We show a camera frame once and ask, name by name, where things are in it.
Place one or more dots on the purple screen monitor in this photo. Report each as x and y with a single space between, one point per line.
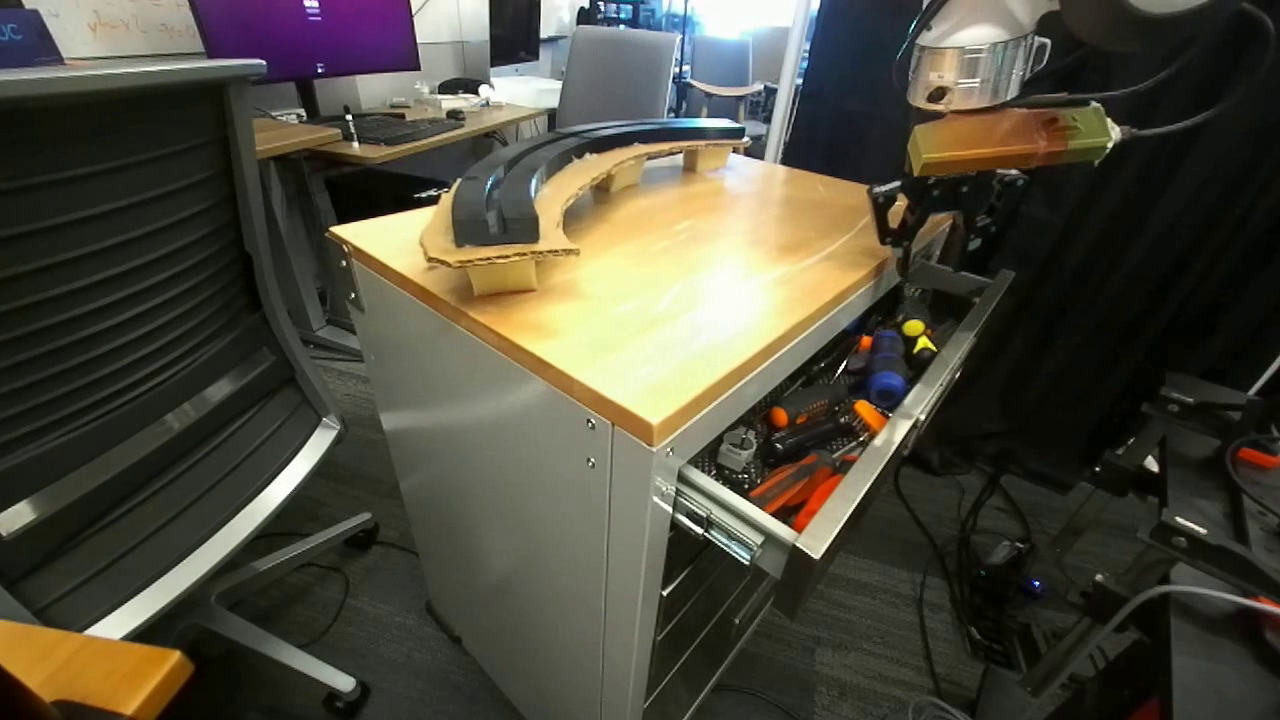
310 36

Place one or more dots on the black keyboard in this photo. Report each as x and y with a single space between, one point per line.
398 128

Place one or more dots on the amber wrist camera block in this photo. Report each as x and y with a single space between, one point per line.
1011 137

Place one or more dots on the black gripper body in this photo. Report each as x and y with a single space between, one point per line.
975 215

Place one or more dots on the grey background chair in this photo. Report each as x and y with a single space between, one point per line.
619 72

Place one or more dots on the grey metal top drawer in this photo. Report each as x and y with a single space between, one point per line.
715 486

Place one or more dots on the orange handled tool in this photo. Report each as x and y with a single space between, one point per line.
796 489

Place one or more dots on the black curved track on cardboard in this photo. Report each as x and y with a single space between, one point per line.
505 215

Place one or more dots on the wooden top tool cabinet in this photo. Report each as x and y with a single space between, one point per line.
555 447

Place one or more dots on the grey mesh office chair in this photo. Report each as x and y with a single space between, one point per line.
153 398

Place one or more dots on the wooden office desk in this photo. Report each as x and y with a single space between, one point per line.
277 137

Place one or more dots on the blue black handled screwdriver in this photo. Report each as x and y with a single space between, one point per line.
884 379

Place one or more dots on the black orange screwdriver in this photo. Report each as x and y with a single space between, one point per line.
807 431

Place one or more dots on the yellow black handled screwdriver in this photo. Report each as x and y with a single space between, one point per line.
919 339

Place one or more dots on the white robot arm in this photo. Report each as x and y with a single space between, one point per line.
969 83

